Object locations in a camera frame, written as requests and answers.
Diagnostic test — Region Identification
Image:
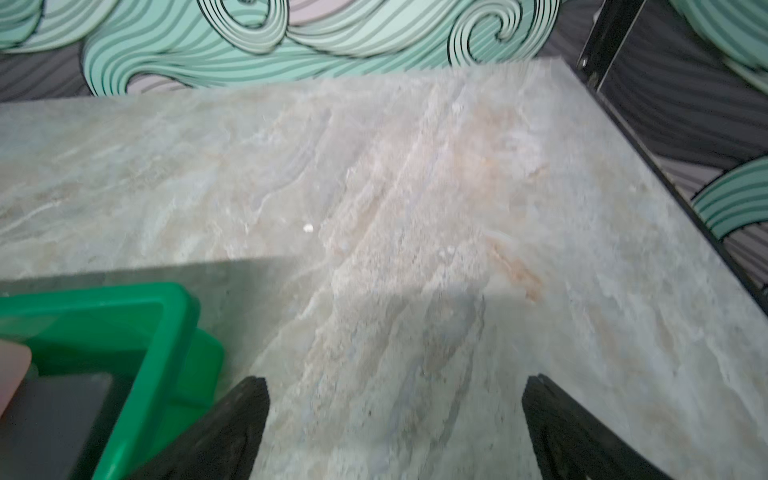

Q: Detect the black pencil case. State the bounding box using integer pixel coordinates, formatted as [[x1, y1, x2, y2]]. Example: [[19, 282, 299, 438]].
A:
[[1, 373, 125, 479]]

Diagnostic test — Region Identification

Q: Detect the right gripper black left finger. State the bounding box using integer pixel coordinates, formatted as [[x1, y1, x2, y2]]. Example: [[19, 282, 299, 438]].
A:
[[129, 376, 270, 479]]

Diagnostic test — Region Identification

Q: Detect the green plastic storage tray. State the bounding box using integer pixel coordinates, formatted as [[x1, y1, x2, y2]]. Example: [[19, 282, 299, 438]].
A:
[[1, 283, 224, 479]]

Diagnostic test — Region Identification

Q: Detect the translucent pink pencil case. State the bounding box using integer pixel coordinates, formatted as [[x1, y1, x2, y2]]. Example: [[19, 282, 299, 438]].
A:
[[0, 340, 32, 414]]

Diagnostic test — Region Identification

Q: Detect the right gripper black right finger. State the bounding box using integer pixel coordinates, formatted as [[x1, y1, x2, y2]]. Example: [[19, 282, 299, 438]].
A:
[[522, 374, 669, 480]]

